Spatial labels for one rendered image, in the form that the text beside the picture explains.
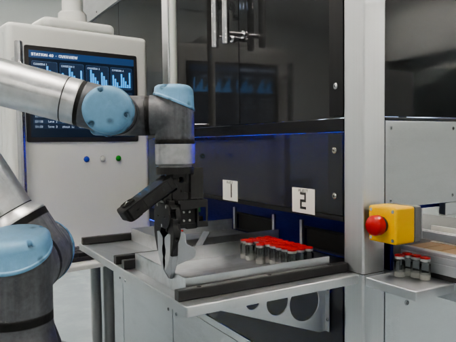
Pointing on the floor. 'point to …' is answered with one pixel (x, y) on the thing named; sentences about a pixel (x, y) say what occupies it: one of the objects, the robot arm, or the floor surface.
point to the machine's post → (364, 163)
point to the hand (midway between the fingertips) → (166, 272)
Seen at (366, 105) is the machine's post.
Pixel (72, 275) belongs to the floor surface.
